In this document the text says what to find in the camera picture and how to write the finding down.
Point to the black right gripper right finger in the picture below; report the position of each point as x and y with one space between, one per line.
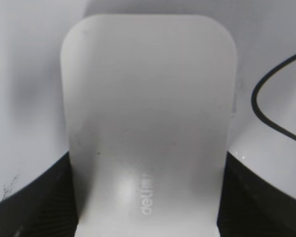
251 207

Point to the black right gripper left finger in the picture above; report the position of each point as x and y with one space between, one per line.
44 208

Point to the white whiteboard eraser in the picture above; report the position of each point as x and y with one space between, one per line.
148 99

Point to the whiteboard with aluminium frame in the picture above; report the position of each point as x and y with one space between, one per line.
32 127

